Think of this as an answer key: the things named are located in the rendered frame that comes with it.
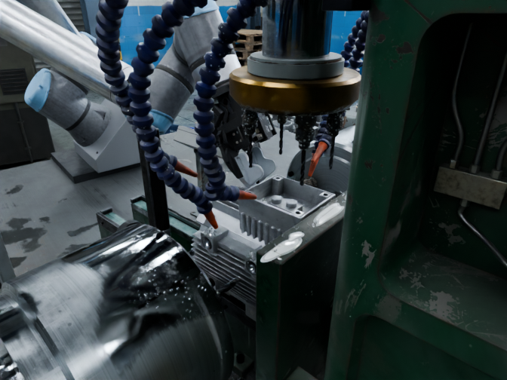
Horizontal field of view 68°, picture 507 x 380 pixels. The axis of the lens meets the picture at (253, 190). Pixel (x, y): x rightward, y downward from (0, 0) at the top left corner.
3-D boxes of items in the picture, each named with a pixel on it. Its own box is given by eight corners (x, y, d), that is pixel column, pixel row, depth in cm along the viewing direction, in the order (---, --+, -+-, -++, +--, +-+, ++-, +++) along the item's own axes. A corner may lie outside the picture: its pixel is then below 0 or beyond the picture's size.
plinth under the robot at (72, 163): (152, 163, 162) (152, 157, 161) (75, 183, 144) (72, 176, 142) (123, 143, 184) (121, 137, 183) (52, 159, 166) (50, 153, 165)
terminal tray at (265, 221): (333, 231, 64) (336, 193, 61) (296, 260, 57) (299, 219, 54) (276, 208, 71) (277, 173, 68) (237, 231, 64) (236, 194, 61)
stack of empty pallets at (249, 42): (282, 79, 762) (284, 32, 722) (249, 85, 713) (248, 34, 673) (244, 72, 849) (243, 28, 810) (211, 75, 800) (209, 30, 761)
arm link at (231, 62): (182, 78, 70) (220, 72, 77) (193, 103, 71) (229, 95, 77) (210, 56, 64) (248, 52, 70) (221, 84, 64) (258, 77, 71)
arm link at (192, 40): (207, 7, 75) (216, -20, 66) (231, 67, 77) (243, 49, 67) (162, 20, 73) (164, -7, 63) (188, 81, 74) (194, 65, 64)
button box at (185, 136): (226, 160, 111) (232, 143, 111) (210, 153, 105) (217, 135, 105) (188, 146, 121) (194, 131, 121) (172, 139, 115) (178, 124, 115)
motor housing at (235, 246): (336, 289, 74) (347, 203, 65) (276, 350, 61) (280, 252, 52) (257, 249, 85) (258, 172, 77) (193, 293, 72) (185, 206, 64)
